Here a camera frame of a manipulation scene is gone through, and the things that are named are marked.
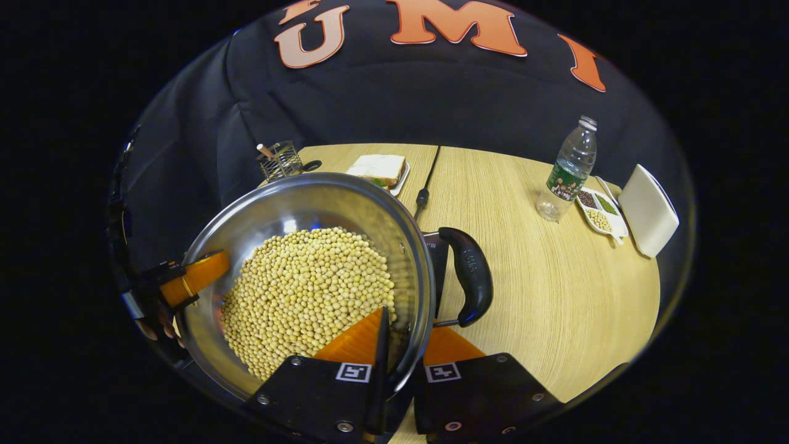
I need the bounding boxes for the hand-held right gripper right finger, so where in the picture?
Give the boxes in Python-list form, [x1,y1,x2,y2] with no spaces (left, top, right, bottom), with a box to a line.
[412,326,565,443]

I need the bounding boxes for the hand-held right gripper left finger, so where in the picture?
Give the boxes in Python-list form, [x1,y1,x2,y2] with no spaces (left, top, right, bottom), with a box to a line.
[247,306,390,440]

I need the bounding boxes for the pile of yellow soybeans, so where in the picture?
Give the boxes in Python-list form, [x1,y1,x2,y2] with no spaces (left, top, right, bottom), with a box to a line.
[221,227,396,382]

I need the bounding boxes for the steel pot with black handles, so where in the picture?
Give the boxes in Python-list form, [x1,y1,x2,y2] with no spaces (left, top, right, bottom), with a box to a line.
[176,173,494,401]

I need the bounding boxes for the small white plate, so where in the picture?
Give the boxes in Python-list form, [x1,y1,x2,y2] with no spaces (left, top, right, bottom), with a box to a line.
[390,162,411,197]

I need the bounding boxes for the sandwich with lettuce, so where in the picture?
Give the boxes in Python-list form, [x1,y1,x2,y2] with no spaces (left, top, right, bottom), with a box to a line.
[347,154,406,189]

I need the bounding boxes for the white divided bean dish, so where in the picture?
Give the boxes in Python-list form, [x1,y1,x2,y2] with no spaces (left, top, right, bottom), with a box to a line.
[576,188,629,238]

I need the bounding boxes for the clear plastic water bottle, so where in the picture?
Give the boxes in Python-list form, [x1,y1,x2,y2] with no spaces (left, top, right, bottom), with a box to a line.
[536,115,599,223]

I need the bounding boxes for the white toaster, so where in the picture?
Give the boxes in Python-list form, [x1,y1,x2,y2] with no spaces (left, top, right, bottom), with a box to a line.
[618,163,680,258]

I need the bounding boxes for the black backdrop cloth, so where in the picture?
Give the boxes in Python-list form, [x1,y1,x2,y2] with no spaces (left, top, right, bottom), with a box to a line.
[108,0,694,272]

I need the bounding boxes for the wire mesh utensil holder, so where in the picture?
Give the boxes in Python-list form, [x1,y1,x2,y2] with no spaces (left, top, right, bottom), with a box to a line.
[256,141,304,183]

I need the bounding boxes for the black power cable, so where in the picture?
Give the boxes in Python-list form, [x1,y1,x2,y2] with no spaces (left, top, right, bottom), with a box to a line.
[413,146,442,224]

